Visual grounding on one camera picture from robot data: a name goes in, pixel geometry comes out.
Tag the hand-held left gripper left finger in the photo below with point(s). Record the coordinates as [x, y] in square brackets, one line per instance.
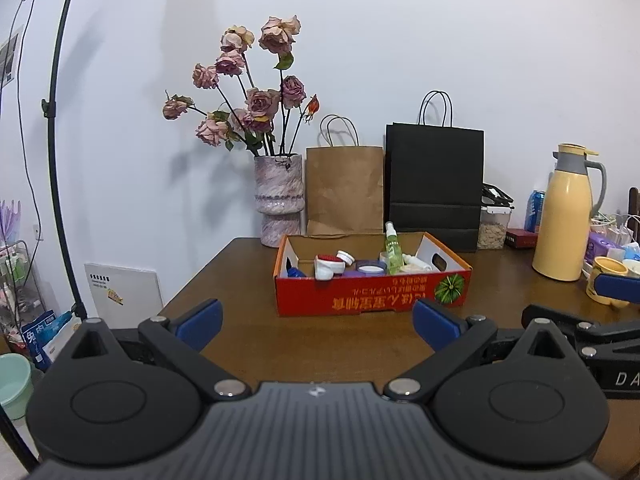
[200, 325]

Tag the blue ridged cap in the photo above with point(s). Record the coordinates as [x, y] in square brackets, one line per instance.
[296, 273]

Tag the small white bottle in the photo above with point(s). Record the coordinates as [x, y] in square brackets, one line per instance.
[417, 261]

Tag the purple plastic hangers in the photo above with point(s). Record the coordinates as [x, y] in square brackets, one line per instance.
[11, 220]

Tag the clear seed container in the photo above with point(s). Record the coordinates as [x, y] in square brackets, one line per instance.
[492, 232]

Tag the yellow bear mug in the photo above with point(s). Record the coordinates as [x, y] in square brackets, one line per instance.
[607, 266]

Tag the small red box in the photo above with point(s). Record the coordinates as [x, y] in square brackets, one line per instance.
[521, 238]

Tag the black paper bag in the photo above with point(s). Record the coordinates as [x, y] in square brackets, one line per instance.
[434, 175]

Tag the green plastic basin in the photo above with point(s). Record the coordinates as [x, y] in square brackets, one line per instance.
[15, 385]

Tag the white board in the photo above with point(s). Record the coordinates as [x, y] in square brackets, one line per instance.
[125, 295]

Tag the blue round lid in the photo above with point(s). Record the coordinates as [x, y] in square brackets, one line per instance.
[371, 268]

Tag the blue drink can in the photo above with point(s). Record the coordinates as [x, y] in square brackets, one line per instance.
[535, 212]

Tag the white round cap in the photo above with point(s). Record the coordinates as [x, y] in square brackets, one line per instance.
[346, 257]

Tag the purple tissue pack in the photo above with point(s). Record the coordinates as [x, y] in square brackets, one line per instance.
[600, 247]

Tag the pink marbled vase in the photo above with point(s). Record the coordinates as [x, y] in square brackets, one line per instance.
[279, 195]

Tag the dried pink roses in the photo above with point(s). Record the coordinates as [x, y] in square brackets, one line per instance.
[260, 105]

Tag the black plastic frame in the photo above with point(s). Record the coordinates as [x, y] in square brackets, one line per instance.
[496, 196]

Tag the yellow thermos jug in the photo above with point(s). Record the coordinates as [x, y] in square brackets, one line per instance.
[562, 230]

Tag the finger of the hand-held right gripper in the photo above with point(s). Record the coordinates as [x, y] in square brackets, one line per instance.
[605, 332]
[620, 287]

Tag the red lint brush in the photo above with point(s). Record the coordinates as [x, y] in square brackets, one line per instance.
[328, 259]

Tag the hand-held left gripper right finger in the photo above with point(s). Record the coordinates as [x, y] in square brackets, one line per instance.
[435, 327]

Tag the green spray bottle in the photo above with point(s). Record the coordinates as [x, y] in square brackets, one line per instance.
[393, 255]

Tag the dark wooden chair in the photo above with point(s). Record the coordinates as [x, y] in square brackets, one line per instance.
[635, 207]

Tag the blue white packet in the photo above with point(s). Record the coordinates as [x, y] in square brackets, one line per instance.
[632, 251]

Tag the black light stand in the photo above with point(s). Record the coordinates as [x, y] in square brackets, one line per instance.
[52, 160]

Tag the red cardboard box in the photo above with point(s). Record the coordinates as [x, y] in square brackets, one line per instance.
[370, 297]

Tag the brown paper bag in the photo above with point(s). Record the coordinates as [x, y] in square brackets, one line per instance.
[345, 190]

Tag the wall paper sheet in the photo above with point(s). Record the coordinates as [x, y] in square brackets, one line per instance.
[10, 60]

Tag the blue white bag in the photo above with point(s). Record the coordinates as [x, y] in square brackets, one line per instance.
[47, 337]

